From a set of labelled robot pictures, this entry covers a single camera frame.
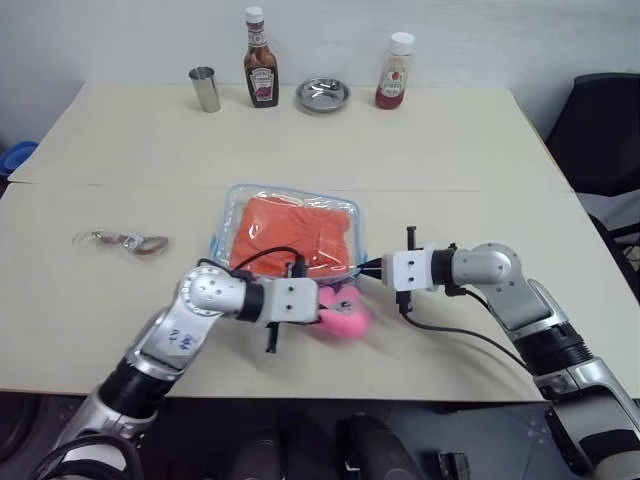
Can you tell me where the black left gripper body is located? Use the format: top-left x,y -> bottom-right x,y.
266,254 -> 327,355

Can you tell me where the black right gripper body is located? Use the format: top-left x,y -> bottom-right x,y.
377,225 -> 419,315

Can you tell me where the pink plush toy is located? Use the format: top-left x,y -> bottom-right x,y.
310,283 -> 374,342

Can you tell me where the clear plastic zip pouch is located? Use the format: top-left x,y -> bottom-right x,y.
207,183 -> 369,289

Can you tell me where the orange cloth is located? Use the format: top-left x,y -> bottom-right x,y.
229,196 -> 353,279

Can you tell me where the plastic ketchup squeeze bottle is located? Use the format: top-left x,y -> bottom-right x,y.
374,32 -> 417,112

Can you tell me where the round steel dish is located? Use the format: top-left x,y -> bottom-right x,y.
294,76 -> 353,115

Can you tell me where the glass ketchup bottle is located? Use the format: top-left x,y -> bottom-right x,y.
243,6 -> 280,109

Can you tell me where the small black ribbed block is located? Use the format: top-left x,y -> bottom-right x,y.
433,449 -> 474,480

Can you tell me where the stainless steel cup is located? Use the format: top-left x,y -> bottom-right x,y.
188,65 -> 223,114

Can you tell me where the black chair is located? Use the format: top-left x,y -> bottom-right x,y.
544,73 -> 640,304

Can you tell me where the blue plastic container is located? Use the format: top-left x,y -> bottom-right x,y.
0,141 -> 40,179

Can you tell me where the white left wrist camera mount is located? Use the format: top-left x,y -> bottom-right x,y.
272,276 -> 322,325

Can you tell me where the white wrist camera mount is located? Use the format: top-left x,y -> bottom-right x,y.
272,276 -> 322,325
381,243 -> 437,292

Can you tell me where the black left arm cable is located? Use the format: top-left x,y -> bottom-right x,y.
195,247 -> 307,277

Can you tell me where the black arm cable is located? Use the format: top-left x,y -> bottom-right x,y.
398,288 -> 539,377
195,247 -> 307,277

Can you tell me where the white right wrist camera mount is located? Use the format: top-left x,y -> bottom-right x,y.
381,243 -> 437,292

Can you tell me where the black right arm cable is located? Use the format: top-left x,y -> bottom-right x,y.
398,288 -> 539,377

